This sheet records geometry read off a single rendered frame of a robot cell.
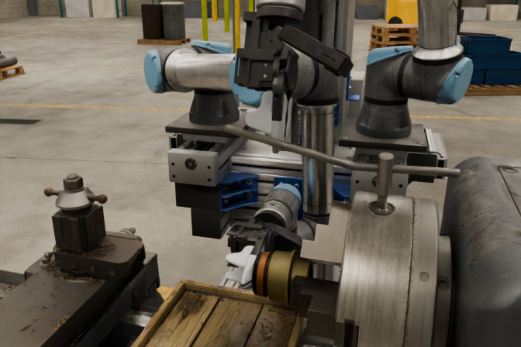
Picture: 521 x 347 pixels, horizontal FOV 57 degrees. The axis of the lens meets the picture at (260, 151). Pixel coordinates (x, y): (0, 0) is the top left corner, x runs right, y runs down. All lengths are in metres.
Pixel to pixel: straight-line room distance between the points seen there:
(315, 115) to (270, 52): 0.40
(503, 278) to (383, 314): 0.16
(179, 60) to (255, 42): 0.54
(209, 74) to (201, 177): 0.32
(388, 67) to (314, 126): 0.29
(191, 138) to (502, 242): 0.96
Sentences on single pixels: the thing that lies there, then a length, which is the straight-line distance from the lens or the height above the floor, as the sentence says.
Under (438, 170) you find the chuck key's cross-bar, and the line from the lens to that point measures 0.72.
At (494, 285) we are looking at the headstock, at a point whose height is 1.24.
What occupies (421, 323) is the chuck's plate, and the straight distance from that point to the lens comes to 0.69.
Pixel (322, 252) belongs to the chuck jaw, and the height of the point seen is 1.13.
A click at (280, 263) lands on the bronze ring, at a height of 1.11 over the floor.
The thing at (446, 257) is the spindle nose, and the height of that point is 1.18.
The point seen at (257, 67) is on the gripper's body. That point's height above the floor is 1.43.
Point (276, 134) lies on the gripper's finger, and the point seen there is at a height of 1.34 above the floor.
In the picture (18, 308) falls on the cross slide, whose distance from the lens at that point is 1.06.
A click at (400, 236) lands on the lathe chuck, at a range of 0.70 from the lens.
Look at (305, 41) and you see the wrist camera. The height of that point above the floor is 1.47.
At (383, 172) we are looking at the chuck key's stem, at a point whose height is 1.30.
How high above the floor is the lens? 1.55
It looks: 19 degrees down
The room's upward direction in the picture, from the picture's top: straight up
